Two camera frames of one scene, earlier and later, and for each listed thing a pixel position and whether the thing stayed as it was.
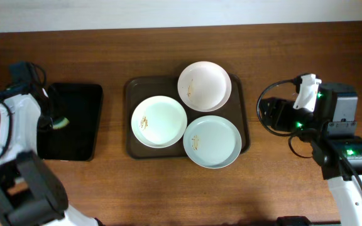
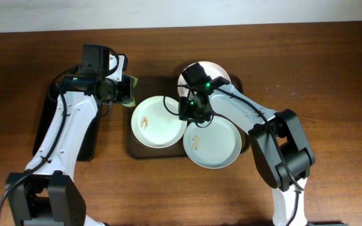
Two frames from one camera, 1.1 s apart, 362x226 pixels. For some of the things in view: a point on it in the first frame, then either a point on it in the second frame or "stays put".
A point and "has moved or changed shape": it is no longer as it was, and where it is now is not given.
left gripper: x=43 y=122 to x=126 y=90
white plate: x=159 y=122 stays put
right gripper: x=269 y=110 to x=194 y=115
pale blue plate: x=212 y=142 stays put
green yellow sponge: x=62 y=123 has moved or changed shape
